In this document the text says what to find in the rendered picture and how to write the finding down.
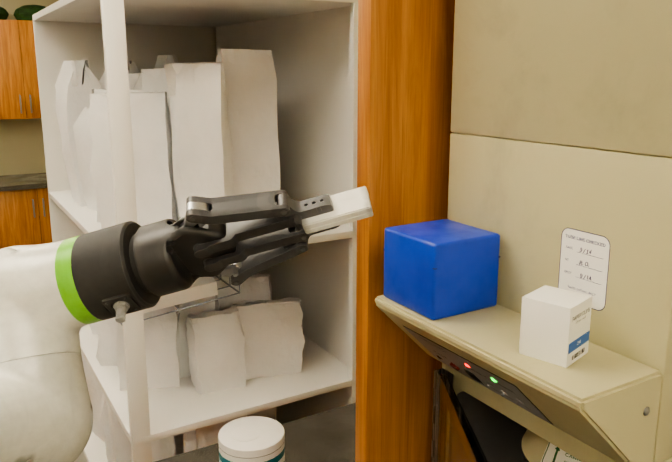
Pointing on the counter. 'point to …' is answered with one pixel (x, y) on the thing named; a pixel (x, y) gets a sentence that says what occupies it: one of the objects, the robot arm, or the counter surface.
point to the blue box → (441, 267)
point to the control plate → (479, 374)
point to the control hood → (554, 378)
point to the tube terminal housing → (585, 181)
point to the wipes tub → (252, 440)
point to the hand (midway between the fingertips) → (336, 210)
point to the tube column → (565, 51)
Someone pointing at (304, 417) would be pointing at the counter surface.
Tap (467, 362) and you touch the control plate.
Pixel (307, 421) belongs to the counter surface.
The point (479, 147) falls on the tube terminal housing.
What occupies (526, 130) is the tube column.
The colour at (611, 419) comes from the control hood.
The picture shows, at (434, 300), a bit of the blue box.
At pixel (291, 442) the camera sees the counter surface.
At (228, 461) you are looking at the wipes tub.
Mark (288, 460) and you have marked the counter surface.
